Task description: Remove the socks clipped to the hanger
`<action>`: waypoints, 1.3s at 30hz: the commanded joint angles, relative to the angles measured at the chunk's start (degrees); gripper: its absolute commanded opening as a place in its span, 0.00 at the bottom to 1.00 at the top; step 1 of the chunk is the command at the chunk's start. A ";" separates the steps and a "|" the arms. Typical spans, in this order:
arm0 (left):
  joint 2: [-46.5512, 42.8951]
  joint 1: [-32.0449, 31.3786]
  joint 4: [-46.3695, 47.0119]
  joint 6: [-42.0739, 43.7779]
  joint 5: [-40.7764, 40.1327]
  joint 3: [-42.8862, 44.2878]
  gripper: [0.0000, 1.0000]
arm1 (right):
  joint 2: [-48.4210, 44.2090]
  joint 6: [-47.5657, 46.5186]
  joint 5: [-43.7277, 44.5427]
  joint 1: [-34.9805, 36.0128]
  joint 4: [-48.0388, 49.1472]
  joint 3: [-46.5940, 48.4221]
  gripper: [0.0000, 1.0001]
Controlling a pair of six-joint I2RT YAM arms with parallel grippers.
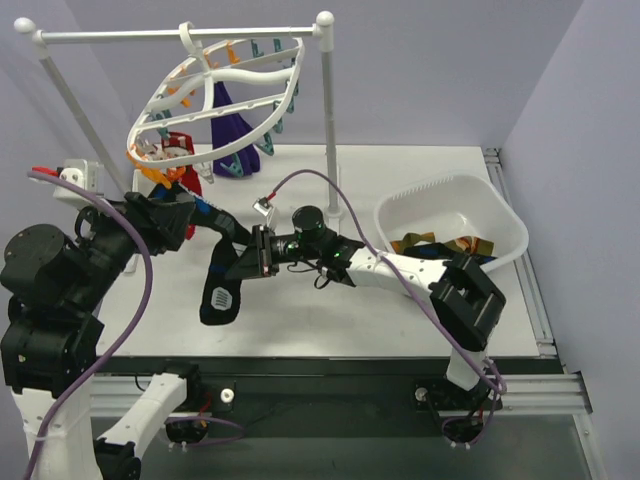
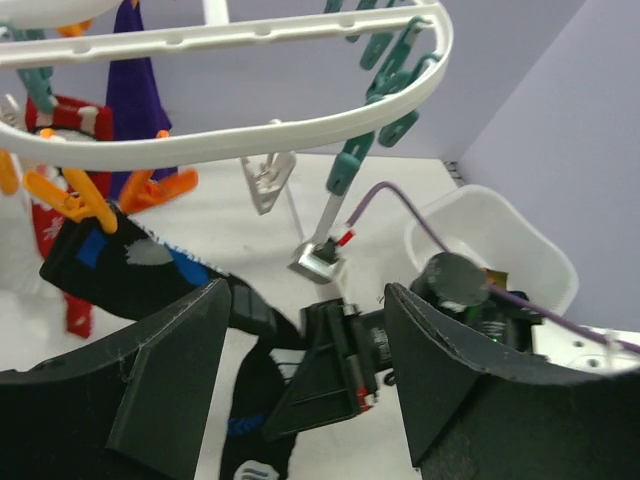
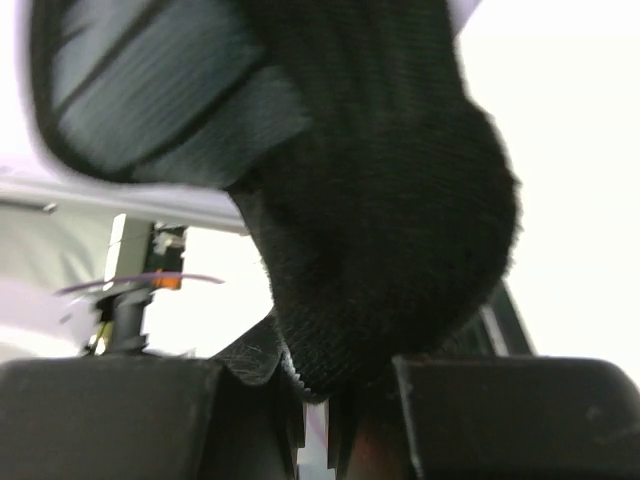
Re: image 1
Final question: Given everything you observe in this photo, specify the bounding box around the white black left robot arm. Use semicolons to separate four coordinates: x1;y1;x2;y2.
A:
1;193;203;479

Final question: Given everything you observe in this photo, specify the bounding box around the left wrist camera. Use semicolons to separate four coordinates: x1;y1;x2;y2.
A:
53;159;104;211

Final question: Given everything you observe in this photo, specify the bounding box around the purple sock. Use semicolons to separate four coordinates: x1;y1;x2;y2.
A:
210;82;261;178

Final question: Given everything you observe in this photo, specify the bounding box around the olive striped sock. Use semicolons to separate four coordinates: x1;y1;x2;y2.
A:
445;236;494;256
390;232;435;254

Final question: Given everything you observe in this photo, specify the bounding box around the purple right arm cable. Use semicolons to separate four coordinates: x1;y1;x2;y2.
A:
267;169;507;401

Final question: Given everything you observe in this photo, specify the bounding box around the white plastic basket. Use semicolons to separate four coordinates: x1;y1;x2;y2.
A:
374;170;529;282

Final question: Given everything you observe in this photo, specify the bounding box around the white clothespin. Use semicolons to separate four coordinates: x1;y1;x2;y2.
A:
193;162;215;184

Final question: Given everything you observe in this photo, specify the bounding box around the black blue patterned sock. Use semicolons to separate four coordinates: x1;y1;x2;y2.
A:
403;243;495;265

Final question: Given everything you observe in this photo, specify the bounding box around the white drying rack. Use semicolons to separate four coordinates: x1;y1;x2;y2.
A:
13;11;342;218

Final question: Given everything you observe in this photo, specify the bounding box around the red santa sock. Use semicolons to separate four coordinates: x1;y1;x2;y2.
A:
159;130;205;241

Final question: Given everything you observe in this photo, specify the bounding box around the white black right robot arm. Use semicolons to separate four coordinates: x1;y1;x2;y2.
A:
226;205;506;408

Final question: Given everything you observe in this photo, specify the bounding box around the white round sock hanger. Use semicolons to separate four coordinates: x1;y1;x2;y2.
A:
126;26;305;169

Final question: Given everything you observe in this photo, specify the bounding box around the orange clothespin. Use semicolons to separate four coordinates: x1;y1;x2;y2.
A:
126;144;186;189

